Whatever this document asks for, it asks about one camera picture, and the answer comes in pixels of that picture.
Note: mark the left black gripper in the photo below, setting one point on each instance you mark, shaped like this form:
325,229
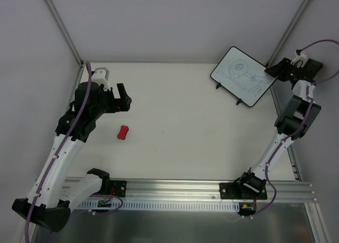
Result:
113,102

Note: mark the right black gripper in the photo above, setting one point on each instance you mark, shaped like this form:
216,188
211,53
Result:
282,70

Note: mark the red bone-shaped eraser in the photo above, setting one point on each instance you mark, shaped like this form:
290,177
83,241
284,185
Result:
122,134

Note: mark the white whiteboard black rim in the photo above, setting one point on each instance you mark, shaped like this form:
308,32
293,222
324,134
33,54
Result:
242,76

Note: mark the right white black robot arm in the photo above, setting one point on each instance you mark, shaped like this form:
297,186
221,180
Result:
291,124

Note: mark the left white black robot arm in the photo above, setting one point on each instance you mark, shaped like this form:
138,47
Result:
47,205

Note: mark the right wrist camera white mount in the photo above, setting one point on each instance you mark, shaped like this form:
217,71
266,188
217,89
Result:
300,58

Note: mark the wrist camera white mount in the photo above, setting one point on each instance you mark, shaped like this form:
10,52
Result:
101,77
300,58

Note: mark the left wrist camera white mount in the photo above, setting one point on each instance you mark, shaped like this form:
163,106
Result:
101,77

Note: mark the wire whiteboard stand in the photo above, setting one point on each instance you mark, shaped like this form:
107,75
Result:
238,100

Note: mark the right aluminium frame post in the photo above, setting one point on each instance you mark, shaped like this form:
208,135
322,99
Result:
288,31

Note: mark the aluminium frame post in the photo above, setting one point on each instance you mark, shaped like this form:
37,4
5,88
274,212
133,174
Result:
288,31
63,30

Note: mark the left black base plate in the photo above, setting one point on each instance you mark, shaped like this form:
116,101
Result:
117,188

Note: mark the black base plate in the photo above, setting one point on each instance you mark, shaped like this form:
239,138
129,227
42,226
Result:
234,191
117,188

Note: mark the aluminium mounting rail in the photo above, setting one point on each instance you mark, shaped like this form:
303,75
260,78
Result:
201,190

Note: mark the white slotted cable duct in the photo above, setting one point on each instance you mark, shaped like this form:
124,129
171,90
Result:
147,205

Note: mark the left aluminium frame post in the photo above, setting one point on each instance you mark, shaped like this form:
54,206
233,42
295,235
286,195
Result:
63,30

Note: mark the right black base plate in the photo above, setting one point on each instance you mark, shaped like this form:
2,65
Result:
234,191

